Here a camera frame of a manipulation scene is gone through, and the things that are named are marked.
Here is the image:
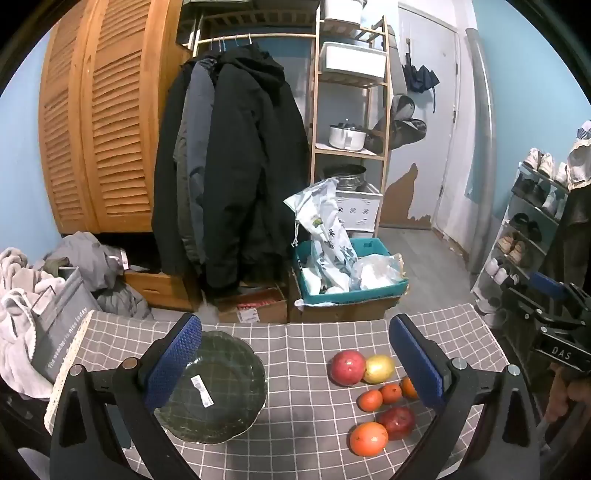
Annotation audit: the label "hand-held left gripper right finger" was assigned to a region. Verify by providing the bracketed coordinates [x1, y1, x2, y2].
[389, 314, 541, 480]

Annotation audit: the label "grey checked tablecloth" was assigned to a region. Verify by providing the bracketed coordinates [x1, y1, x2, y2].
[44, 302, 541, 480]

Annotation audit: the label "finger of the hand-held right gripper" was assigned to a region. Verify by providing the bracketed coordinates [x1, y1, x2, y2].
[529, 271, 585, 305]
[501, 285, 555, 324]

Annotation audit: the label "wooden louvered wardrobe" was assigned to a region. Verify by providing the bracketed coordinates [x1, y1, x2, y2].
[38, 0, 199, 312]

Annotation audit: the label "white plastic bucket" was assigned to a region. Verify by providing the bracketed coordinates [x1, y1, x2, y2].
[323, 0, 365, 24]

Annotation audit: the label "cardboard box with red print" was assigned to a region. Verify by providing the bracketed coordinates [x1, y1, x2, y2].
[215, 284, 289, 324]

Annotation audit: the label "grey printed tote bag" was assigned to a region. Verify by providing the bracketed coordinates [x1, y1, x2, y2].
[30, 268, 100, 384]

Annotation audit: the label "white patterned basket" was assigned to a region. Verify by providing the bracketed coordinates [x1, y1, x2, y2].
[335, 189, 384, 232]

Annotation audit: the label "floral plastic bag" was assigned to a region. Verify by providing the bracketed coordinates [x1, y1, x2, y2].
[284, 178, 358, 294]

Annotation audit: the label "white fleece blanket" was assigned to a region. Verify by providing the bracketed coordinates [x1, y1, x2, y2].
[0, 248, 65, 398]

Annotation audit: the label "white door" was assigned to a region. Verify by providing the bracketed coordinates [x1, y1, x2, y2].
[394, 4, 465, 234]

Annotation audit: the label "bamboo garment rack with shelves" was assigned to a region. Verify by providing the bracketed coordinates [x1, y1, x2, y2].
[178, 11, 393, 241]

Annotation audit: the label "dark folded umbrella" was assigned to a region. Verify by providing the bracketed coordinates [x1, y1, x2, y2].
[402, 53, 439, 114]

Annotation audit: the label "metal shoe rack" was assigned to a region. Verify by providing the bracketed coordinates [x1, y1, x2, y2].
[471, 161, 571, 315]

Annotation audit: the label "dark brown garment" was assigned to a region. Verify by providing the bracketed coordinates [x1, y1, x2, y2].
[540, 185, 591, 296]

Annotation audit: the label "white storage box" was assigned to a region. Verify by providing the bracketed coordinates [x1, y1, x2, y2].
[318, 41, 389, 79]

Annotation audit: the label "person's right hand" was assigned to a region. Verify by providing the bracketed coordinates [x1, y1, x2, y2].
[546, 364, 591, 426]

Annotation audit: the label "plain cardboard box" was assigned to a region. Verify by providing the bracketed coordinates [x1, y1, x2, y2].
[288, 295, 402, 324]

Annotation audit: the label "small red apple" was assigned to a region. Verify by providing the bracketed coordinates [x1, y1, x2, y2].
[376, 406, 416, 441]

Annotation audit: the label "blue grey jacket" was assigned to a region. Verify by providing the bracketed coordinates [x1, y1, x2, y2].
[190, 60, 218, 153]

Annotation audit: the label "clear plastic bag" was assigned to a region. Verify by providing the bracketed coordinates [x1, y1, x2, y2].
[351, 253, 407, 291]

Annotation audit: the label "teal box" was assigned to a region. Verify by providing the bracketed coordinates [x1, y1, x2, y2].
[293, 237, 409, 308]

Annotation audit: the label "large red apple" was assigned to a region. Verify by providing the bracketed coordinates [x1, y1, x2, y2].
[329, 350, 368, 387]

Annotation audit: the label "black jacket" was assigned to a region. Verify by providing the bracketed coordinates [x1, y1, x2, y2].
[151, 60, 195, 278]

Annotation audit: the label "black hooded coat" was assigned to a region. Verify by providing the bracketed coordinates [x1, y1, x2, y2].
[210, 44, 310, 291]

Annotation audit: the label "olive grey jacket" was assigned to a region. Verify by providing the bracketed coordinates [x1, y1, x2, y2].
[175, 92, 206, 266]

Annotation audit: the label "dark green glass plate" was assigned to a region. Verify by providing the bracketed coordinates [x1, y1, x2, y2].
[152, 331, 269, 445]

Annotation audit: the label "pile of grey clothes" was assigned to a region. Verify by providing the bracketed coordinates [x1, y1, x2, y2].
[44, 232, 153, 319]

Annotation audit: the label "metal steamer pot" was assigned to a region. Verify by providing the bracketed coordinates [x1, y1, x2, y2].
[323, 165, 368, 191]

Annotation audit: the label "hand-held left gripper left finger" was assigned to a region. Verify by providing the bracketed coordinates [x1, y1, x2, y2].
[49, 313, 204, 480]

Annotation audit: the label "large orange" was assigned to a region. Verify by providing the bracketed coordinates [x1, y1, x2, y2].
[349, 422, 389, 457]

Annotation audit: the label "silver pipe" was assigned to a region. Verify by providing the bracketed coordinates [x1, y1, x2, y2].
[464, 28, 499, 287]

